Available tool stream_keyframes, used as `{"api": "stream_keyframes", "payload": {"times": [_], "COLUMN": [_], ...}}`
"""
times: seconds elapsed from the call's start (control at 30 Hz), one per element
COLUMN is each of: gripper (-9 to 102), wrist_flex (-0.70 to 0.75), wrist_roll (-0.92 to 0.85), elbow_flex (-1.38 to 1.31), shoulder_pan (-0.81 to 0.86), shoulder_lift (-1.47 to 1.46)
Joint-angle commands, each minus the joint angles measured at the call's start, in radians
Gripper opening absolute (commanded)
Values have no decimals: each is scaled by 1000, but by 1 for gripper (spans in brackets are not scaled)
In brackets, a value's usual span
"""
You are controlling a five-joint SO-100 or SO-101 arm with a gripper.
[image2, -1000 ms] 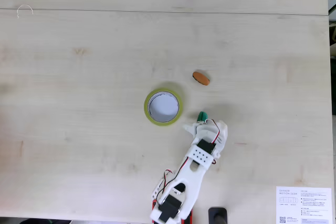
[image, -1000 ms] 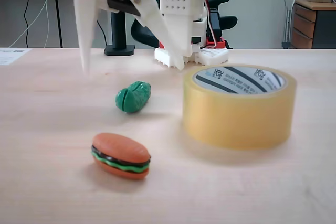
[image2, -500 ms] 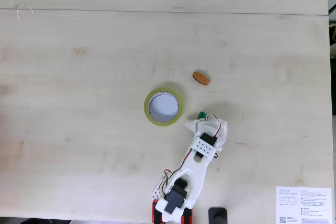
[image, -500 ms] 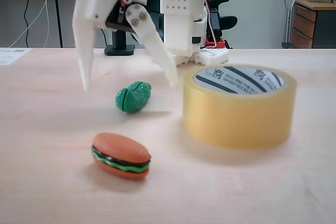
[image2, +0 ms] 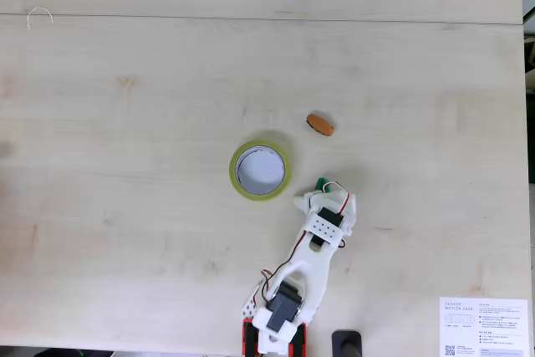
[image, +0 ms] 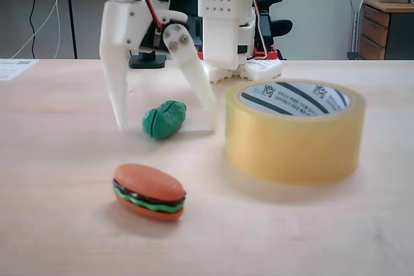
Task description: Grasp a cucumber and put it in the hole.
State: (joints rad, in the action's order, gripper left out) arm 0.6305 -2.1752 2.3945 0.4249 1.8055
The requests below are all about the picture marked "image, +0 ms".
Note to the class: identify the toy hamburger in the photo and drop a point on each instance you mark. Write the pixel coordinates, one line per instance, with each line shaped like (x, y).
(148, 182)

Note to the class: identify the grey metal crutch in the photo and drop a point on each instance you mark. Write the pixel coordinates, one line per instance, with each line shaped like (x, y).
(355, 14)

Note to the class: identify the printed white paper sheet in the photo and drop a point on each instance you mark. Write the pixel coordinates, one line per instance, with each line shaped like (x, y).
(13, 69)

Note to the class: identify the yellow packing tape roll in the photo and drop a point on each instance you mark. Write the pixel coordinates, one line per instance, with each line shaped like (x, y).
(291, 146)

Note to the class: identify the green toy cucumber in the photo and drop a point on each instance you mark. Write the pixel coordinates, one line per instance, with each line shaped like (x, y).
(165, 121)

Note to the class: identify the wooden drawer cabinet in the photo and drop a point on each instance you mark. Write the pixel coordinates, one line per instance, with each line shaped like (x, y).
(375, 30)

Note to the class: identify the background desk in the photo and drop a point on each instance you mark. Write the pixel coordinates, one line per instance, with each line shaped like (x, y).
(71, 14)

